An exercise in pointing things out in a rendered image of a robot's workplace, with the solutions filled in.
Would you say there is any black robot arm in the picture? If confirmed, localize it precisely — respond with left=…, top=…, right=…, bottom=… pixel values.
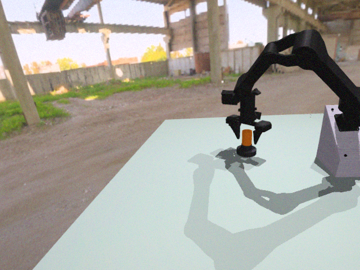
left=221, top=29, right=360, bottom=132

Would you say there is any dark grey round pedestal with short shaft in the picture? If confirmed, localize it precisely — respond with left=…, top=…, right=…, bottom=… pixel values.
left=237, top=144, right=257, bottom=157

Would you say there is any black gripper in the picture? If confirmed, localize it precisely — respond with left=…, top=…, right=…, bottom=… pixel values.
left=226, top=106, right=272, bottom=145

